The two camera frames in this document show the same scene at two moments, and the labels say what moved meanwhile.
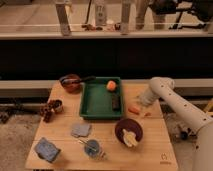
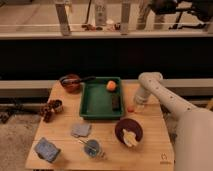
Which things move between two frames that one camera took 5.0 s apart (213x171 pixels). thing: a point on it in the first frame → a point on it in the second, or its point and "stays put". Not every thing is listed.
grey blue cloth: x=80 y=129 stays put
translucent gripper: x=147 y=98 → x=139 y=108
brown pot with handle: x=72 y=83 stays put
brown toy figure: x=47 y=110 stays put
